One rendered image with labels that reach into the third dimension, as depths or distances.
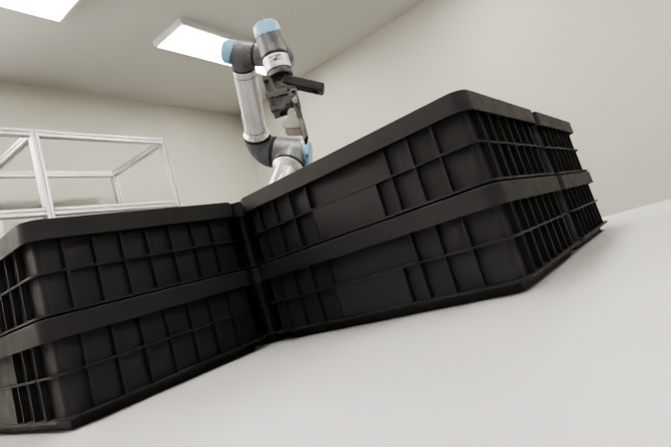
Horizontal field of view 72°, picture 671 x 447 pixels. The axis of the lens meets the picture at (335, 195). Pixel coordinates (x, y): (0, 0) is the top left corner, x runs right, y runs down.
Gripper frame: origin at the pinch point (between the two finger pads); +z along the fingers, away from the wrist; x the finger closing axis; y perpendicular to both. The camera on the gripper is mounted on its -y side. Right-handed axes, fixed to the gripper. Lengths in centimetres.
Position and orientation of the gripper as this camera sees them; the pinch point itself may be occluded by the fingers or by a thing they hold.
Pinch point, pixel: (307, 136)
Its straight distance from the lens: 128.7
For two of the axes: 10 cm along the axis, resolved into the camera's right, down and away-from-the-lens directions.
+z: 2.9, 9.5, -1.5
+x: -0.1, -1.5, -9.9
